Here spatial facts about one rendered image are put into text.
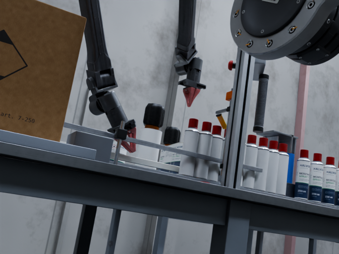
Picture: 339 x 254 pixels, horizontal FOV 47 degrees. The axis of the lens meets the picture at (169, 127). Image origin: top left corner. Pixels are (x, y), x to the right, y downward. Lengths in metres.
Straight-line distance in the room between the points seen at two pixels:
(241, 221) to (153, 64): 3.69
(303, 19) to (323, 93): 6.41
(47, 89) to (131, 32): 3.68
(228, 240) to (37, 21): 0.60
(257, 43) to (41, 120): 0.42
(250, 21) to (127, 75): 3.61
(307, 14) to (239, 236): 0.51
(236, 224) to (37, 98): 0.50
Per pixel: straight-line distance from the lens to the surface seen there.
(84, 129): 1.16
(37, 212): 3.80
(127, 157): 1.28
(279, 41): 0.65
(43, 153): 0.71
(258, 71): 1.42
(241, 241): 0.92
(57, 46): 0.81
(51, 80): 0.79
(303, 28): 0.63
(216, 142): 1.38
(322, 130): 6.91
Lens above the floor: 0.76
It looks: 12 degrees up
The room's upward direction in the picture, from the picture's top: 9 degrees clockwise
